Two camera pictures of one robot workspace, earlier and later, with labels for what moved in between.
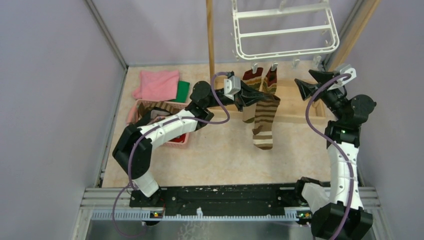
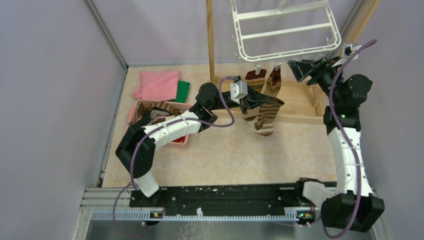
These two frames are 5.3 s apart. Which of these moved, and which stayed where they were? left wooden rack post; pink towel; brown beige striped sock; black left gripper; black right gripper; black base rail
Moved: brown beige striped sock; black right gripper
Stayed: left wooden rack post; black left gripper; pink towel; black base rail
